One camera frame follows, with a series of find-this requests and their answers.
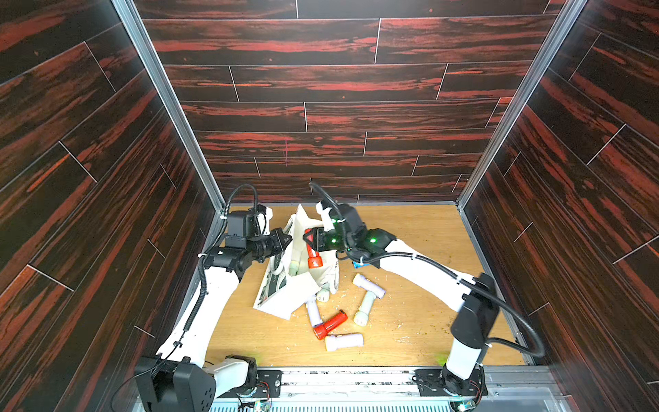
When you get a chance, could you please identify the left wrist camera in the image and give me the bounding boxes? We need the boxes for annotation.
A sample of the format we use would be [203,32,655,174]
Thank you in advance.
[227,204,273,238]

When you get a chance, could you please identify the red flashlight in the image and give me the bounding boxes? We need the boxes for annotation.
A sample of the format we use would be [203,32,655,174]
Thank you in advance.
[306,244,324,269]
[313,310,348,340]

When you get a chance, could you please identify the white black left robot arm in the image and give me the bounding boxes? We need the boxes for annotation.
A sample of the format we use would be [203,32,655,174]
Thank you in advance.
[135,228,293,411]

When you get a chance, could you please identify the white canvas tote bag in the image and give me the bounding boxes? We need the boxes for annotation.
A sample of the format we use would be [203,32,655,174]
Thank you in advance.
[253,205,340,320]

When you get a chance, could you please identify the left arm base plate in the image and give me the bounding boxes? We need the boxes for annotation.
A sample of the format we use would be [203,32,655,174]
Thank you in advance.
[216,368,283,398]

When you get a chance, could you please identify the white flashlight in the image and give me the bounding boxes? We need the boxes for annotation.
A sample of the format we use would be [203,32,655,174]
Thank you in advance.
[305,295,323,328]
[353,291,378,327]
[324,333,365,352]
[316,288,331,303]
[288,251,300,276]
[353,274,386,299]

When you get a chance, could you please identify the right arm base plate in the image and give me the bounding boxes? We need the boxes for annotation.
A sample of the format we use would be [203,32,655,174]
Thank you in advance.
[412,365,488,398]

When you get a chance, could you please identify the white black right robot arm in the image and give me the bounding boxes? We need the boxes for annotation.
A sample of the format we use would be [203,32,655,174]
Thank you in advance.
[301,201,546,402]

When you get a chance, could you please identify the aluminium front rail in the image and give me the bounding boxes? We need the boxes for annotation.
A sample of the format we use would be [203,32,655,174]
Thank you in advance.
[211,366,571,411]

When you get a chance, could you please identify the white flashlight bottom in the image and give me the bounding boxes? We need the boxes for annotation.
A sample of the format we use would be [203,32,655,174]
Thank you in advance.
[324,333,365,352]

